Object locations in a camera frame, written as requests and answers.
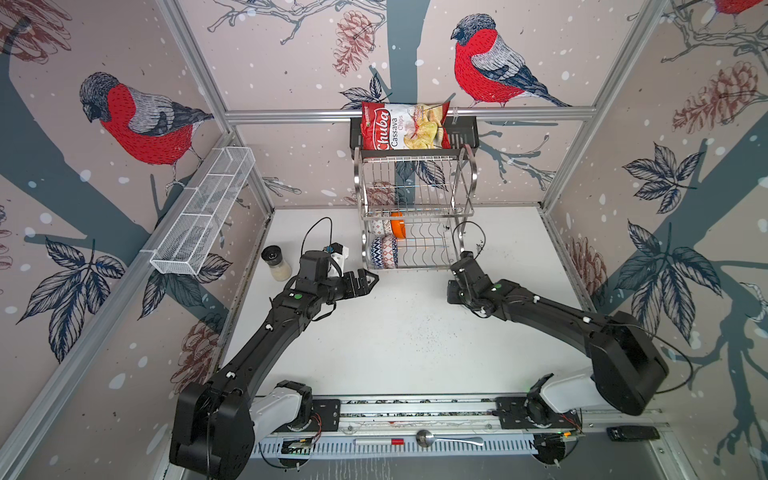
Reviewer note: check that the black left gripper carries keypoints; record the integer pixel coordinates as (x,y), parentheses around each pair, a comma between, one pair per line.
(362,287)

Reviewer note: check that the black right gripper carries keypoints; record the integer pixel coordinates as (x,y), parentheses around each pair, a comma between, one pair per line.
(450,289)

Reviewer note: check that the dark blue geometric bowl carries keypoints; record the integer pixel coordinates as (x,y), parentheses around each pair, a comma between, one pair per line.
(389,252)

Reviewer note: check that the orange plastic bowl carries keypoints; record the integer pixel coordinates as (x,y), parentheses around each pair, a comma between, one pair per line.
(397,225)

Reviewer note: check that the steel wire dish rack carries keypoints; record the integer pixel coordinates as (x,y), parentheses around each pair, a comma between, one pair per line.
(435,195)

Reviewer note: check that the red patterned ceramic bowl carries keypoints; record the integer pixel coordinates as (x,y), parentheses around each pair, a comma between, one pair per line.
(376,252)

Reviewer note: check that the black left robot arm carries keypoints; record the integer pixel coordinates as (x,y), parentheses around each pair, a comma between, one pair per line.
(218,423)

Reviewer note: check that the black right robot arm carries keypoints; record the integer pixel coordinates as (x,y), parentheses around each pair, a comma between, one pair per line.
(626,369)

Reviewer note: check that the salt grinder with black cap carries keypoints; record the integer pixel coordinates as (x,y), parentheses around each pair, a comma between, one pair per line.
(273,257)

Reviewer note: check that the red cassava chips bag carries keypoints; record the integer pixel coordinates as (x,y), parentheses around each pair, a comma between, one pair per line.
(392,126)

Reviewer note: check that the metal spoon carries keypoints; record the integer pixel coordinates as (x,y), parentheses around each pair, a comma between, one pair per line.
(426,439)

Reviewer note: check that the black remote device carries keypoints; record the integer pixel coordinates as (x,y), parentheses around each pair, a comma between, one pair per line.
(632,433)

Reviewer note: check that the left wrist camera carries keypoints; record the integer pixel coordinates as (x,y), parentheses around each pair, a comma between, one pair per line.
(338,255)

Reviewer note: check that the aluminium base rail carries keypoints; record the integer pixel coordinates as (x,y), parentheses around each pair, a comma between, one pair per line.
(381,427)

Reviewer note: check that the black wall shelf basket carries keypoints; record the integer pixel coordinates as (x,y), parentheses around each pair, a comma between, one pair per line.
(463,132)

